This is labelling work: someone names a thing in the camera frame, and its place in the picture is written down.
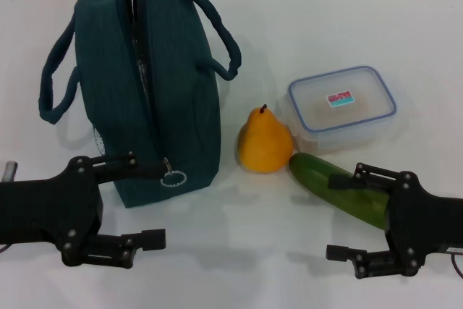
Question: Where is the orange yellow pear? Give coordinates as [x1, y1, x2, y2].
[235, 103, 294, 173]

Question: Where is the clear food container blue rim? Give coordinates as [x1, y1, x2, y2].
[276, 65, 398, 156]

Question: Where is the left gripper cable with plug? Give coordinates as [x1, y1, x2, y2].
[1, 159, 19, 182]

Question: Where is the green cucumber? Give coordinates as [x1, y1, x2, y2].
[288, 152, 391, 231]

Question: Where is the dark teal insulated lunch bag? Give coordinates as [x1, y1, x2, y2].
[38, 0, 242, 209]

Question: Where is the gripper cable with plug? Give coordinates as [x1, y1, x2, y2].
[1, 159, 19, 182]
[449, 253, 463, 278]

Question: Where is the right gripper cable with plug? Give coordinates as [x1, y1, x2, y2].
[449, 253, 463, 278]

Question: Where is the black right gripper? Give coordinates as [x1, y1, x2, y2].
[325, 162, 463, 282]

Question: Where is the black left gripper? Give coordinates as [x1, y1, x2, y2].
[0, 151, 168, 270]

